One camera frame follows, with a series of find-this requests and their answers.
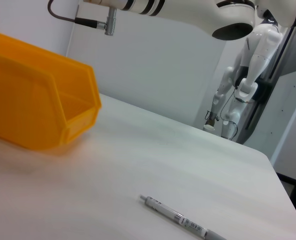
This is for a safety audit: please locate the grey robot stand column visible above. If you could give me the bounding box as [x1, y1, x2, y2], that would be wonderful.
[242, 24, 296, 176]

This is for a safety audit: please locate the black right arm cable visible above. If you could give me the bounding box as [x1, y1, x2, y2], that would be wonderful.
[47, 0, 118, 37]

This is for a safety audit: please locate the white humanoid robot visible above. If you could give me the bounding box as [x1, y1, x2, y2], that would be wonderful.
[204, 9, 283, 141]

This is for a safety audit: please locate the grey retractable pen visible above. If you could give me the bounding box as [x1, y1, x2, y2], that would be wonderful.
[139, 194, 228, 240]

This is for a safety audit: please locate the yellow plastic bin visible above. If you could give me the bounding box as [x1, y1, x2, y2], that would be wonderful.
[0, 32, 103, 152]

